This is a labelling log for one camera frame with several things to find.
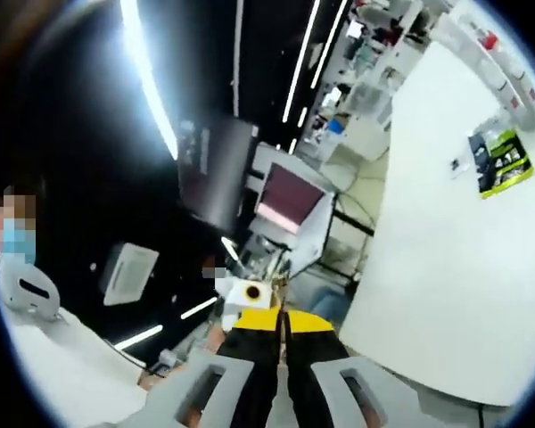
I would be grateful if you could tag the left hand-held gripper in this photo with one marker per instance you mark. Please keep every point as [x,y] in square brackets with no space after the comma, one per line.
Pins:
[236,298]

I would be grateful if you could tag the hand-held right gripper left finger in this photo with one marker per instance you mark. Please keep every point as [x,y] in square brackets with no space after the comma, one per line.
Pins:
[249,356]

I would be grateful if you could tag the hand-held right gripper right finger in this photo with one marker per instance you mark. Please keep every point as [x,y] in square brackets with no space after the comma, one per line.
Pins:
[314,356]

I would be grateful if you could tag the black green foil packet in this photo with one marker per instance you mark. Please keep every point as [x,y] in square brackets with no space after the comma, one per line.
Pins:
[508,165]

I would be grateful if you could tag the red-collared clear-capped skincare bottle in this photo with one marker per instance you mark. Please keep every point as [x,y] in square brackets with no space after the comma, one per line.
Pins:
[490,41]

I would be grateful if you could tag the ceiling air conditioner unit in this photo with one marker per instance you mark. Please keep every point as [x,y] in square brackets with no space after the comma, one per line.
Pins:
[129,272]

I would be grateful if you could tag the dark red screen monitor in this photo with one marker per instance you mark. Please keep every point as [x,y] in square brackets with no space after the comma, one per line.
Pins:
[290,191]

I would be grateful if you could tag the large dark monitor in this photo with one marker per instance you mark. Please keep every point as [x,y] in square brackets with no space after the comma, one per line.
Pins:
[214,174]

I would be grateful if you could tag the person's white shirt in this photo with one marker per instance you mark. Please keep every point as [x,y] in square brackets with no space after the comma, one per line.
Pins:
[71,370]

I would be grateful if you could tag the clear plastic wrapper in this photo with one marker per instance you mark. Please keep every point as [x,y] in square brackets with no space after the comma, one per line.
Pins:
[458,167]

